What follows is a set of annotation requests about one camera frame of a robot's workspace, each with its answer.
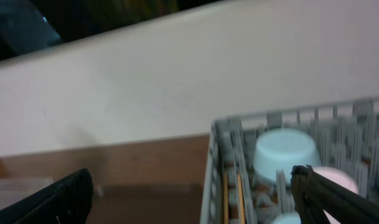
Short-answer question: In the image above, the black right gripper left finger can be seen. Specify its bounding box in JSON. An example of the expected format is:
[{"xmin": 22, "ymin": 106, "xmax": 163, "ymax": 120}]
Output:
[{"xmin": 0, "ymin": 168, "xmax": 94, "ymax": 224}]

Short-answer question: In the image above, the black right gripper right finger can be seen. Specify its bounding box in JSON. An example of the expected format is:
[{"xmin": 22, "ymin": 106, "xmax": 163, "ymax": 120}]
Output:
[{"xmin": 291, "ymin": 166, "xmax": 379, "ymax": 224}]

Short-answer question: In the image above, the pink cup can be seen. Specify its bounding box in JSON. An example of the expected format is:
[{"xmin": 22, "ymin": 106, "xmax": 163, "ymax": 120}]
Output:
[{"xmin": 312, "ymin": 166, "xmax": 360, "ymax": 224}]

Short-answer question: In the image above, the light blue cup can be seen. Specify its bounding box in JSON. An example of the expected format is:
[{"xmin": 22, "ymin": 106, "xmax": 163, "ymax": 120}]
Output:
[{"xmin": 271, "ymin": 212, "xmax": 301, "ymax": 224}]

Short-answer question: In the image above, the light blue bowl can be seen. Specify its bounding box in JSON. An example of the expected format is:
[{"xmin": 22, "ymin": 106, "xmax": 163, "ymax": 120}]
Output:
[{"xmin": 253, "ymin": 128, "xmax": 322, "ymax": 185}]

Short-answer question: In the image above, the wooden chopstick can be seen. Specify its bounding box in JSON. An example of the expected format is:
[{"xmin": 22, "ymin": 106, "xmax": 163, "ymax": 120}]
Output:
[
  {"xmin": 223, "ymin": 172, "xmax": 229, "ymax": 224},
  {"xmin": 237, "ymin": 173, "xmax": 246, "ymax": 224}
]

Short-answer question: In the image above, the grey dishwasher rack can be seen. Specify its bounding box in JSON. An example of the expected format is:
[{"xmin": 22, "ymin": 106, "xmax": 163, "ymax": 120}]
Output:
[{"xmin": 200, "ymin": 97, "xmax": 379, "ymax": 223}]

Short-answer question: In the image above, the clear plastic bin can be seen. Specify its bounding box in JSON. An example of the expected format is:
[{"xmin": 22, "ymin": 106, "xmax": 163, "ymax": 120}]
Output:
[{"xmin": 0, "ymin": 177, "xmax": 54, "ymax": 210}]

